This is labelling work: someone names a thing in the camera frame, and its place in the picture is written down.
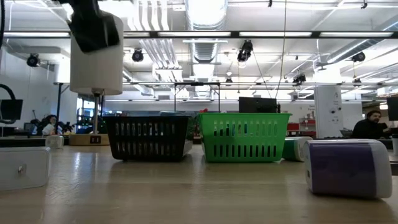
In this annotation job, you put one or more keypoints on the pale grey cube charger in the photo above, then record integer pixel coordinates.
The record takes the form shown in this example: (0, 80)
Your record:
(26, 168)

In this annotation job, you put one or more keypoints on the purple and white charger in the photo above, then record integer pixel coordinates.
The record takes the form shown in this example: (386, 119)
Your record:
(342, 168)

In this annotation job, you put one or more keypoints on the white shade wooden base lamp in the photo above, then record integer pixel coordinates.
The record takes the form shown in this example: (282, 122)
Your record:
(96, 71)

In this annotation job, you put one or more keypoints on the black ceiling spotlight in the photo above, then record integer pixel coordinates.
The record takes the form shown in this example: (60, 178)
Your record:
(137, 56)
(32, 60)
(358, 57)
(299, 78)
(245, 51)

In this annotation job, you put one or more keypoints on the background black robot arms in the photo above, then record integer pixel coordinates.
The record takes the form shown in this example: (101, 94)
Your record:
(66, 127)

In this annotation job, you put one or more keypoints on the black plastic basket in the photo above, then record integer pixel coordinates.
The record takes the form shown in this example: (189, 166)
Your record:
(146, 119)

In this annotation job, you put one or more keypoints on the person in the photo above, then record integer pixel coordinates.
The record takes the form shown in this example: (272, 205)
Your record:
(368, 129)
(49, 128)

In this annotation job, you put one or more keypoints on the black monitor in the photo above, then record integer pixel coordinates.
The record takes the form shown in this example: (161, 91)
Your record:
(17, 109)
(393, 109)
(258, 105)

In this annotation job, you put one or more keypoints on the green and white charger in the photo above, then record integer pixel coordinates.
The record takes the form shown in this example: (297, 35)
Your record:
(54, 141)

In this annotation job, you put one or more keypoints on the green plastic basket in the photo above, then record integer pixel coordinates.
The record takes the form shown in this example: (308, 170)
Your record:
(242, 118)

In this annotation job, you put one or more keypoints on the red shelf unit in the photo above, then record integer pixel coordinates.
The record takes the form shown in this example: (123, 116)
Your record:
(292, 126)

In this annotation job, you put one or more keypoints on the white pillar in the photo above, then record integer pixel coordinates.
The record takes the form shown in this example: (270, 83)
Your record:
(326, 105)

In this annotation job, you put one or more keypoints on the silver ventilation duct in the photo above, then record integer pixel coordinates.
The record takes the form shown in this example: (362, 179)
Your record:
(205, 12)

